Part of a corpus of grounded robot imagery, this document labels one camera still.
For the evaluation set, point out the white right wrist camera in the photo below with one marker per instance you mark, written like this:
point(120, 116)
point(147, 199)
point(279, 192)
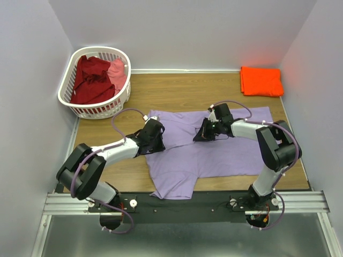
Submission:
point(212, 117)

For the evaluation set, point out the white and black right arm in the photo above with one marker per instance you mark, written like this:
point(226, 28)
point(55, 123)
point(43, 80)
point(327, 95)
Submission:
point(278, 147)

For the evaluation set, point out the pink t shirt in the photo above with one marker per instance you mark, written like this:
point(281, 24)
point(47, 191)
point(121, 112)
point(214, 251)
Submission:
point(116, 74)

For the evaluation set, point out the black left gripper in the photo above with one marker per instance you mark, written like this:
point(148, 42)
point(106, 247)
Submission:
point(161, 147)

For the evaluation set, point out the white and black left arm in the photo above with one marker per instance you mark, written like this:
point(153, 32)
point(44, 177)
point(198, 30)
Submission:
point(82, 170)

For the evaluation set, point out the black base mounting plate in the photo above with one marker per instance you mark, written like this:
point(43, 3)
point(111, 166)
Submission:
point(204, 206)

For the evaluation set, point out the folded orange t shirt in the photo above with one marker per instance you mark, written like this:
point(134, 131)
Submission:
point(261, 82)

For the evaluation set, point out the lavender t shirt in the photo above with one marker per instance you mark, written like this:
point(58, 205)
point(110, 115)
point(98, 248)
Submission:
point(175, 170)

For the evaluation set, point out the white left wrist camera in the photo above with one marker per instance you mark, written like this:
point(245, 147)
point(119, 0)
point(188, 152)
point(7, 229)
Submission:
point(147, 118)

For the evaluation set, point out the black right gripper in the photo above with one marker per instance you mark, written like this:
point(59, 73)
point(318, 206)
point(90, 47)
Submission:
point(203, 135)

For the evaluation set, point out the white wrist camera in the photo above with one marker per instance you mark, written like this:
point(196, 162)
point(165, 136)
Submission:
point(212, 117)
point(147, 118)

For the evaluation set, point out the white plastic laundry basket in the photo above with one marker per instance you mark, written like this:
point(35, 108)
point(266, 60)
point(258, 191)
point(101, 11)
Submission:
point(104, 109)

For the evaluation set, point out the dark red t shirt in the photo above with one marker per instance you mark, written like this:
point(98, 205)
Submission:
point(92, 84)

